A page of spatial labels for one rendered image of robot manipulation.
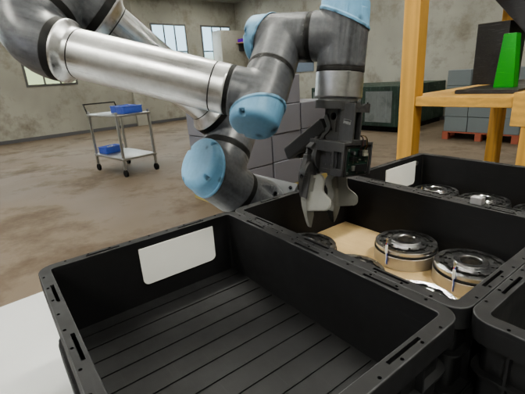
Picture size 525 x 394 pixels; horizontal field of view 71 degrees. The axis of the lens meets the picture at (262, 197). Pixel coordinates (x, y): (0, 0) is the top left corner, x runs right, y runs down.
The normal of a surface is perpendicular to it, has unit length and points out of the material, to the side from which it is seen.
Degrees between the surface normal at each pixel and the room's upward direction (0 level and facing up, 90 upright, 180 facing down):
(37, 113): 90
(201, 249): 90
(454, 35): 90
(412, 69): 90
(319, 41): 101
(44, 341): 0
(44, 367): 0
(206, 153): 54
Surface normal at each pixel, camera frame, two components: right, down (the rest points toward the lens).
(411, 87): -0.76, 0.25
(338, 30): -0.36, 0.21
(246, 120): -0.26, 0.88
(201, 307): -0.06, -0.95
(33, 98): 0.67, 0.19
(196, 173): -0.61, -0.35
